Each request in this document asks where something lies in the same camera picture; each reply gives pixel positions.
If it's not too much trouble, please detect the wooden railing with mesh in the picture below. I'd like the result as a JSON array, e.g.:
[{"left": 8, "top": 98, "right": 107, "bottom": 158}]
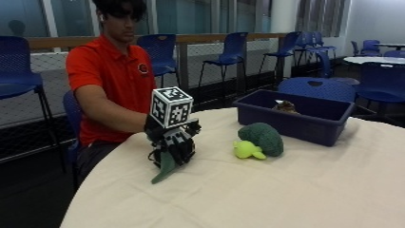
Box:
[{"left": 24, "top": 31, "right": 297, "bottom": 105}]

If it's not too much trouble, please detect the blue chair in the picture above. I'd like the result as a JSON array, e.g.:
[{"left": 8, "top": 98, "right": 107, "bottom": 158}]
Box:
[
  {"left": 258, "top": 30, "right": 304, "bottom": 84},
  {"left": 276, "top": 76, "right": 357, "bottom": 104},
  {"left": 63, "top": 89, "right": 86, "bottom": 193},
  {"left": 196, "top": 31, "right": 251, "bottom": 107},
  {"left": 136, "top": 33, "right": 182, "bottom": 88},
  {"left": 349, "top": 39, "right": 384, "bottom": 58},
  {"left": 355, "top": 62, "right": 405, "bottom": 123},
  {"left": 383, "top": 49, "right": 405, "bottom": 59},
  {"left": 315, "top": 49, "right": 361, "bottom": 86},
  {"left": 293, "top": 30, "right": 340, "bottom": 66},
  {"left": 0, "top": 35, "right": 68, "bottom": 174}
]

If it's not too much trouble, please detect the dark blue plastic bin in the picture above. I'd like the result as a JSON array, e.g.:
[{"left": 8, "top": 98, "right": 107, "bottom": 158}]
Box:
[{"left": 232, "top": 88, "right": 356, "bottom": 147}]

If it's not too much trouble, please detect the white marker cube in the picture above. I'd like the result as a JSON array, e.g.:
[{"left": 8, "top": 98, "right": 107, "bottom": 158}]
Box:
[{"left": 150, "top": 85, "right": 195, "bottom": 129}]

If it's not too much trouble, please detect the brown soft toy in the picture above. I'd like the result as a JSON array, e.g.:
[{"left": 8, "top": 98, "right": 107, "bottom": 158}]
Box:
[{"left": 271, "top": 99, "right": 301, "bottom": 115}]

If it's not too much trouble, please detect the white round table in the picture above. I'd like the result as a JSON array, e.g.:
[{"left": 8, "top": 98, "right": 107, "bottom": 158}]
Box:
[
  {"left": 341, "top": 55, "right": 405, "bottom": 67},
  {"left": 372, "top": 43, "right": 405, "bottom": 51}
]

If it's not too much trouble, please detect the green turtle soft toy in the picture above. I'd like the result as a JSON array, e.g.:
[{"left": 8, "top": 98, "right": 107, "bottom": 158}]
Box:
[{"left": 232, "top": 122, "right": 285, "bottom": 161}]

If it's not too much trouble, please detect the the person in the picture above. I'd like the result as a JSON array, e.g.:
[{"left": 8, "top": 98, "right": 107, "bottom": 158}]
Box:
[{"left": 64, "top": 0, "right": 159, "bottom": 188}]

